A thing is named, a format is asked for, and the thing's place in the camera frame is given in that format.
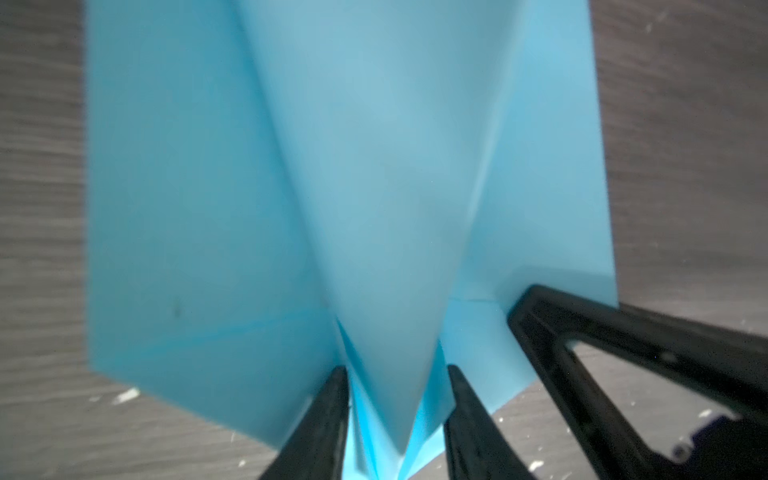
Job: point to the light blue paper sheet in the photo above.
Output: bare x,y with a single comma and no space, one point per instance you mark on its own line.
277,188

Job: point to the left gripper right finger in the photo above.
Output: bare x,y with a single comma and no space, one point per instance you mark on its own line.
475,447

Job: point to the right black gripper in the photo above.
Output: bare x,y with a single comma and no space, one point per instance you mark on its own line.
727,366

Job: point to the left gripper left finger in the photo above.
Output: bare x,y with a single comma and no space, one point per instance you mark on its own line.
316,448

